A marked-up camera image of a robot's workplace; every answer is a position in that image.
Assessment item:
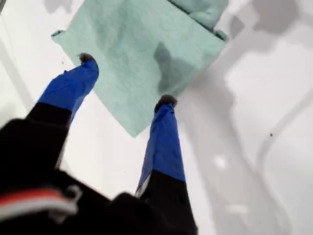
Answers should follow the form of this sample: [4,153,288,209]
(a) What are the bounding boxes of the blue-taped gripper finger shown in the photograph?
[135,94,198,235]
[24,52,100,140]

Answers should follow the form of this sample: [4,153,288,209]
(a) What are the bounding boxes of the pale green T-shirt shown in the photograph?
[50,0,229,139]

